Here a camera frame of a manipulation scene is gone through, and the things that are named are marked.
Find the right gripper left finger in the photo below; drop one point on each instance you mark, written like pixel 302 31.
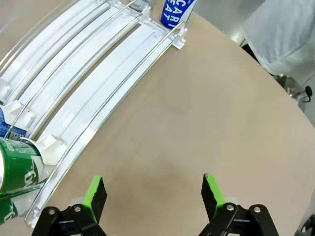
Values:
pixel 96 194

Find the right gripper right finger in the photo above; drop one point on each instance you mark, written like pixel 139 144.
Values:
pixel 211 194

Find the person in white coat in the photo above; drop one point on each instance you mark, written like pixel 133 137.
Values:
pixel 283 32

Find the blue Pocari Sweat can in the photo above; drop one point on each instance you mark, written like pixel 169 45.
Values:
pixel 176 12
pixel 7 123

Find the white can dispenser rack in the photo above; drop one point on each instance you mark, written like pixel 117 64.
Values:
pixel 98 73

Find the black floor foot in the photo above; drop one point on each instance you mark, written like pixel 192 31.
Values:
pixel 307 91

